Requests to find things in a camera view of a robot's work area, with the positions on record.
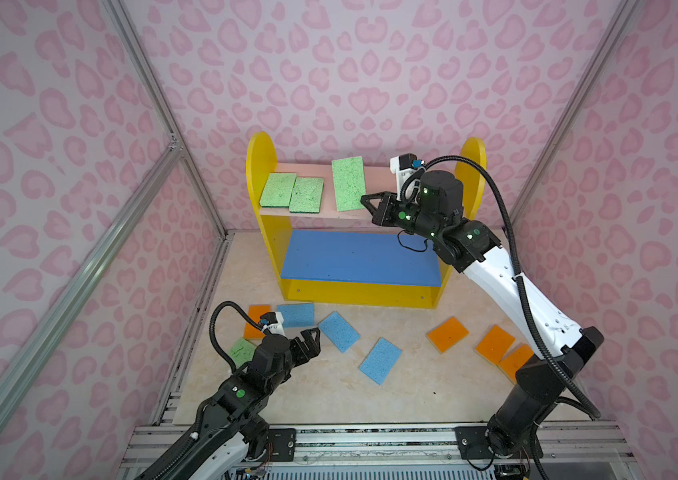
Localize right aluminium frame bar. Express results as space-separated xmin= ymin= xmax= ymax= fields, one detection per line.
xmin=510 ymin=0 xmax=644 ymax=228

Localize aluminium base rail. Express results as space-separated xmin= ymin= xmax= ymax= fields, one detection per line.
xmin=116 ymin=422 xmax=646 ymax=480

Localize green sponge bottom front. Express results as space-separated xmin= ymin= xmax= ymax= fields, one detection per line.
xmin=289 ymin=177 xmax=324 ymax=214

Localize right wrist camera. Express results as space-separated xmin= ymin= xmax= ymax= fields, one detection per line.
xmin=389 ymin=153 xmax=423 ymax=197

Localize orange sponge left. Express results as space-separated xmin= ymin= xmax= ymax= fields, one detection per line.
xmin=243 ymin=305 xmax=271 ymax=340

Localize orange sponge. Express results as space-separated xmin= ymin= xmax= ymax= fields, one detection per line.
xmin=426 ymin=316 xmax=469 ymax=354
xmin=497 ymin=344 xmax=535 ymax=384
xmin=243 ymin=305 xmax=271 ymax=340
xmin=474 ymin=325 xmax=515 ymax=366

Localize blue sponge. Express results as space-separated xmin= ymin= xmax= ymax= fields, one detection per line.
xmin=318 ymin=312 xmax=361 ymax=353
xmin=359 ymin=338 xmax=402 ymax=385
xmin=276 ymin=303 xmax=315 ymax=329

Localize green sponge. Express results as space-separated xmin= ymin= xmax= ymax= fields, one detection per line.
xmin=331 ymin=157 xmax=366 ymax=212
xmin=229 ymin=338 xmax=256 ymax=368
xmin=289 ymin=177 xmax=324 ymax=214
xmin=259 ymin=172 xmax=298 ymax=208

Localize blue sponge middle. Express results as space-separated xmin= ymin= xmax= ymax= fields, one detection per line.
xmin=318 ymin=312 xmax=361 ymax=353

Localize orange sponge far right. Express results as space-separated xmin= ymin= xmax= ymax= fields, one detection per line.
xmin=497 ymin=344 xmax=535 ymax=384

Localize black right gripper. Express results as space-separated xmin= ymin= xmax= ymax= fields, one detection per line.
xmin=359 ymin=190 xmax=445 ymax=241

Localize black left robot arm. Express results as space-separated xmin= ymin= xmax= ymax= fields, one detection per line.
xmin=138 ymin=328 xmax=321 ymax=479

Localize orange sponge centre right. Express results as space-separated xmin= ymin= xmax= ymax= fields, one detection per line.
xmin=426 ymin=316 xmax=469 ymax=354

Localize blue sponge far left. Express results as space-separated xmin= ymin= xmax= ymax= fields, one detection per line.
xmin=276 ymin=303 xmax=315 ymax=329

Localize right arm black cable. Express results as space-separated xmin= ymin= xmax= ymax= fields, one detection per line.
xmin=400 ymin=155 xmax=602 ymax=420

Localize left aluminium frame bars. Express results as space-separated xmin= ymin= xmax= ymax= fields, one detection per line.
xmin=0 ymin=0 xmax=233 ymax=480

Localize blue sponge front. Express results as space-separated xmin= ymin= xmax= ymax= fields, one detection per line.
xmin=359 ymin=338 xmax=402 ymax=385

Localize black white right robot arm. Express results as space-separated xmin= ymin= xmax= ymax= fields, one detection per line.
xmin=360 ymin=170 xmax=604 ymax=460

